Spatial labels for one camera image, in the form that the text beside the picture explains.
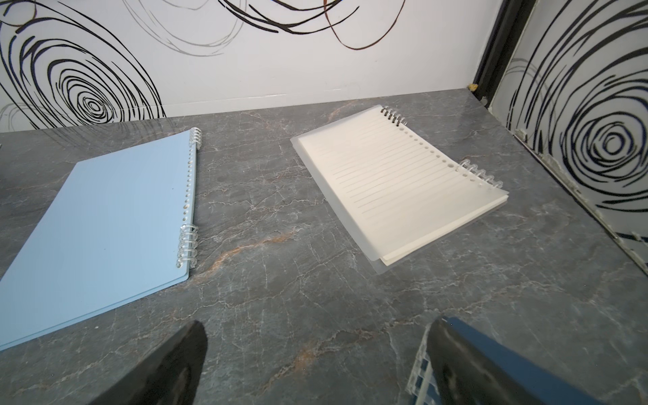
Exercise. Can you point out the light blue notebook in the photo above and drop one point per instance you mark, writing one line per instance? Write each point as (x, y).
(120, 228)

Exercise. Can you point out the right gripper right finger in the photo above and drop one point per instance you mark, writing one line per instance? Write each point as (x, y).
(464, 375)

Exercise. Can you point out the white lined spiral notebook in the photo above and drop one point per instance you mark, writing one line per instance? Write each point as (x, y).
(393, 191)

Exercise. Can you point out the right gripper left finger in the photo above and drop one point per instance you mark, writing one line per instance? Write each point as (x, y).
(169, 375)

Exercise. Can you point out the dark blue notebook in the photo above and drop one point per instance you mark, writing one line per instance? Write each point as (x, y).
(543, 385)

